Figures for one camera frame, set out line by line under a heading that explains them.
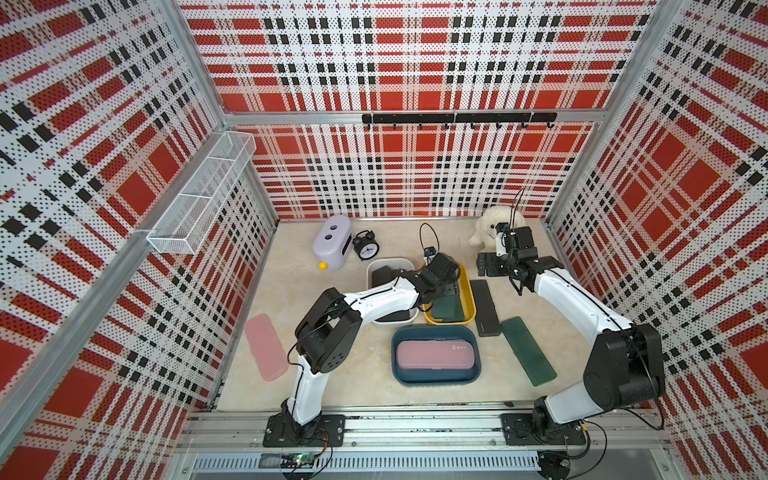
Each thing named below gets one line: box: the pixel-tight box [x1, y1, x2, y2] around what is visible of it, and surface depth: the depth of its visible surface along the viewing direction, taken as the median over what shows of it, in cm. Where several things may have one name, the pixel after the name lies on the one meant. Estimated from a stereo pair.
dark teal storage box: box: [391, 325, 482, 386], surface depth 85 cm
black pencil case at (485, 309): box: [470, 279, 502, 337], surface depth 95 cm
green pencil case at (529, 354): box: [500, 316, 557, 387], surface depth 87 cm
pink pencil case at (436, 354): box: [396, 340, 476, 370], surface depth 86 cm
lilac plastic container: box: [313, 214, 354, 271], surface depth 105 cm
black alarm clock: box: [352, 230, 380, 261], surface depth 107 cm
